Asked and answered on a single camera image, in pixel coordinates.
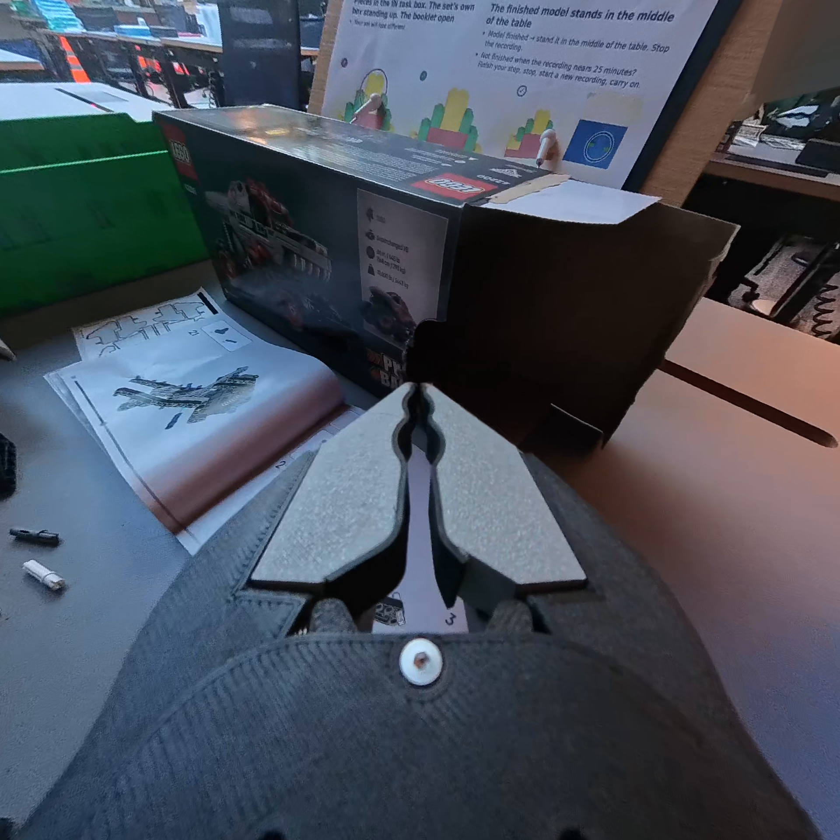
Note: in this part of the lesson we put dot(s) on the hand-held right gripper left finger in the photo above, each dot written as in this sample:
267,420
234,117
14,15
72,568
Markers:
341,512

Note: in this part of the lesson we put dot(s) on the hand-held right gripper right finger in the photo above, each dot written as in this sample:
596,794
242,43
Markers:
499,518

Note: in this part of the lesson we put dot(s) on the lego instruction booklet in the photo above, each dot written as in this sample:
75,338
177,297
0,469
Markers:
216,420

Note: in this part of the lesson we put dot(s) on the black lego set box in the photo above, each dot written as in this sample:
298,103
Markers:
538,302

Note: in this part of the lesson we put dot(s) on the white lego pin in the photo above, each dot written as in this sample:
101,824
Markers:
44,575

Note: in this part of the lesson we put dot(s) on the black lego pin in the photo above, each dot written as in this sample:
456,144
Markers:
34,537

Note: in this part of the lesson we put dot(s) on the black curved lego piece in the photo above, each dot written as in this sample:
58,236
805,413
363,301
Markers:
6,466

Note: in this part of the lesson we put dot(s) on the pale box edge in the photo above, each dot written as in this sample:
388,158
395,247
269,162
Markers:
6,349

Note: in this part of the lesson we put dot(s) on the black office chair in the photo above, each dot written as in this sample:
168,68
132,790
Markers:
787,269

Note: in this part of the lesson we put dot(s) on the green plastic bin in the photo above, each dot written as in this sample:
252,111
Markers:
92,216

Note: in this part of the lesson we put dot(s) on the printed task instruction poster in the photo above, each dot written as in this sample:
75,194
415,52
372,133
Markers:
525,72

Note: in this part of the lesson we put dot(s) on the cluttered wooden desk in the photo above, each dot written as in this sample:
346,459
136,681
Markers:
781,157

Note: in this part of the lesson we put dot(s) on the wooden poster board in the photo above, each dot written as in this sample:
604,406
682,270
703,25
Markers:
722,111

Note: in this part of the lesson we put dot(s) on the black partition panel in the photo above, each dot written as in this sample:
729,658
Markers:
259,52

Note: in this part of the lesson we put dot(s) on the table with colourful stacks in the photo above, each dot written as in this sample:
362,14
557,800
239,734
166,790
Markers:
111,33

